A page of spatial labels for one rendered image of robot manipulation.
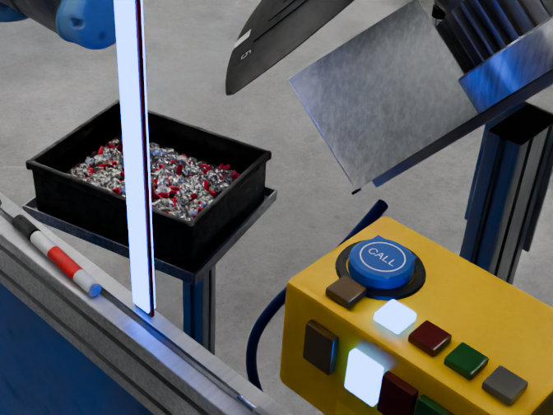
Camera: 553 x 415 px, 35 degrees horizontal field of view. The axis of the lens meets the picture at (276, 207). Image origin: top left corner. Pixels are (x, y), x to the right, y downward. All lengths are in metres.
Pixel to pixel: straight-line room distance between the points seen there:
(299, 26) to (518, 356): 0.58
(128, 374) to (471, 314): 0.40
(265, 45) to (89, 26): 0.28
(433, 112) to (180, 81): 2.16
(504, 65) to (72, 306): 0.46
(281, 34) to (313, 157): 1.61
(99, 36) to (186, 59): 2.31
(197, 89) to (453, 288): 2.44
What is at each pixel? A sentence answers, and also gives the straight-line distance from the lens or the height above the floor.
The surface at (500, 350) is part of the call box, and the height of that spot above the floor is 1.07.
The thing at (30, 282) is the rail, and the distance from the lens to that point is 0.91.
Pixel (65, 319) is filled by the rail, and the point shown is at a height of 0.81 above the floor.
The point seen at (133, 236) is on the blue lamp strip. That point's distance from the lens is 0.75.
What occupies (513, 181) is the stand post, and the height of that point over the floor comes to 0.86.
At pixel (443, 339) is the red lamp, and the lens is 0.49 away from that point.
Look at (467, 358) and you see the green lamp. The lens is 0.48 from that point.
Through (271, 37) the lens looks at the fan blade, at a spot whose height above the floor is 0.98.
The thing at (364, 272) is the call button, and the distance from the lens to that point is 0.52.
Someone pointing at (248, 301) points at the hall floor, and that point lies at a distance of 2.09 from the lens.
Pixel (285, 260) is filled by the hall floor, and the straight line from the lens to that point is 2.21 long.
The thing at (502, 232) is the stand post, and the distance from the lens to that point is 1.08.
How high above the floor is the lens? 1.41
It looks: 36 degrees down
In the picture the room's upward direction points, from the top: 4 degrees clockwise
